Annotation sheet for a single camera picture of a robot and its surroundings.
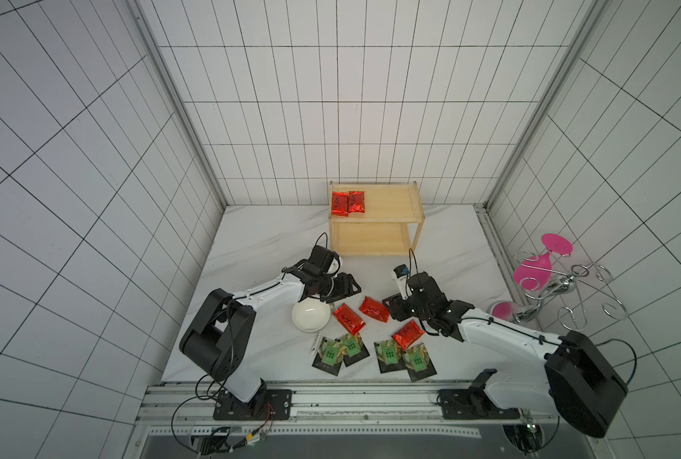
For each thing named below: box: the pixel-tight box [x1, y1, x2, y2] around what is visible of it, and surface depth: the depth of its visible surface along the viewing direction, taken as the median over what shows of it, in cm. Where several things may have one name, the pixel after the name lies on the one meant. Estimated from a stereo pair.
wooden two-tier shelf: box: [328, 180, 426, 259], surface depth 97 cm
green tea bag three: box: [373, 338, 408, 374], surface depth 83 cm
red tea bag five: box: [392, 319, 425, 351], surface depth 85 cm
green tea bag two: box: [334, 332, 371, 368], surface depth 84 cm
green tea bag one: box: [311, 336, 344, 377], surface depth 83 cm
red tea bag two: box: [348, 191, 366, 214], surface depth 92 cm
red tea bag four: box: [332, 302, 367, 336], surface depth 89 cm
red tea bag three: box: [358, 295, 390, 324], surface depth 89 cm
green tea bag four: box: [401, 342, 438, 383], surface depth 81 cm
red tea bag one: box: [330, 191, 350, 218], surface depth 91 cm
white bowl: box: [290, 296, 331, 333], surface depth 87 cm
